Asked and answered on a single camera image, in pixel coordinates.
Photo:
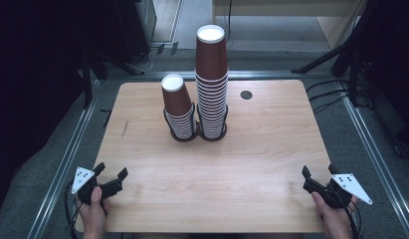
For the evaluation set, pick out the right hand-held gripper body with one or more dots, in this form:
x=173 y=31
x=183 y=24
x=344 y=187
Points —
x=349 y=186

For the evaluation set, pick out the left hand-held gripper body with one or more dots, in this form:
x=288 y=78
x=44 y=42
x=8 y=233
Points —
x=109 y=188

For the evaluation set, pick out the tall stack of paper cups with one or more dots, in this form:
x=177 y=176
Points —
x=212 y=109

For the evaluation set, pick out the person's left hand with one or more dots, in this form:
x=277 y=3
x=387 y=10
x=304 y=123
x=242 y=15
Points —
x=94 y=215

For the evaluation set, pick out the person's right hand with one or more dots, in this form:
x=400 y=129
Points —
x=336 y=222

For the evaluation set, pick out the black metal stand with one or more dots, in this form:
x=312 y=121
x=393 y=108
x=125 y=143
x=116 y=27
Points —
x=87 y=83

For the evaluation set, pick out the short stack of paper cups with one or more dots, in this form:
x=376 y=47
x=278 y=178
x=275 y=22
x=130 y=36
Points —
x=175 y=99

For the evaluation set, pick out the dark round table grommet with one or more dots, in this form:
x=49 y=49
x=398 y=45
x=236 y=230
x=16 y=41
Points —
x=246 y=95

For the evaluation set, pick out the black tripod stand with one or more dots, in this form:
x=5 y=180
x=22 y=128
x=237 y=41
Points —
x=324 y=58

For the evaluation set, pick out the beige wooden cabinet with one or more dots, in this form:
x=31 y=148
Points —
x=334 y=26

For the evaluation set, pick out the dark cabinet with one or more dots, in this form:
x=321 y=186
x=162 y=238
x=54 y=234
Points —
x=132 y=26

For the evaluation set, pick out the metal floor rail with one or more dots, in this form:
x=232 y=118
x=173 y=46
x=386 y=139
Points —
x=258 y=74
x=66 y=159
x=374 y=156

